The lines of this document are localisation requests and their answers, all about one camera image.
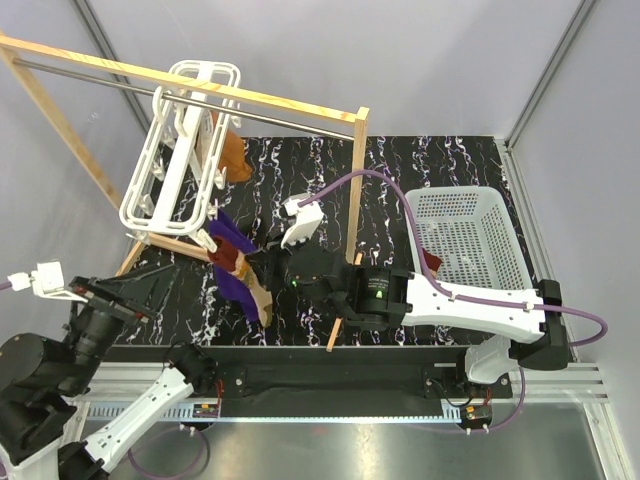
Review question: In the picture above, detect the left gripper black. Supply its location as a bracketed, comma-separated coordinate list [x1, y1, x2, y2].
[60, 261, 181, 392]

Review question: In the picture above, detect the purple sock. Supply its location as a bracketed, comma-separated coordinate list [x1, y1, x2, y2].
[209, 209, 259, 322]

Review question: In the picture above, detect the striped sock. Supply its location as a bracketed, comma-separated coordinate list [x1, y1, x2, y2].
[208, 236, 273, 328]
[421, 248, 443, 278]

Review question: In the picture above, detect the white plastic clip hanger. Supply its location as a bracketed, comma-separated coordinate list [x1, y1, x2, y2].
[119, 86, 239, 252]

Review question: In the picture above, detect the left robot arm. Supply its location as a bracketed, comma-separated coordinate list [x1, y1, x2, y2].
[1, 265, 222, 479]

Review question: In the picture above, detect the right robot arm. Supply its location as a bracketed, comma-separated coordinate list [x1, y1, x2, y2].
[248, 241, 571, 397]

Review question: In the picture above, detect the orange sock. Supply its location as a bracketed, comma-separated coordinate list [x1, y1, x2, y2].
[195, 111, 253, 183]

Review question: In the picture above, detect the white plastic basket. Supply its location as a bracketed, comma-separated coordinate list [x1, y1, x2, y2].
[405, 186, 535, 306]

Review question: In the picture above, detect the steel rack rod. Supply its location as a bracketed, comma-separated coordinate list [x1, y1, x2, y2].
[12, 59, 354, 141]

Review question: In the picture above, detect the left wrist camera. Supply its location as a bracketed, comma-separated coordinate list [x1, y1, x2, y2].
[7, 261, 68, 300]

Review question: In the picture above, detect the wooden hanging rack frame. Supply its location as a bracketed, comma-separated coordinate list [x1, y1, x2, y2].
[0, 34, 371, 354]

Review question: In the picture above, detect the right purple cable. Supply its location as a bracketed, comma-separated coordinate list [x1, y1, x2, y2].
[299, 169, 609, 436]

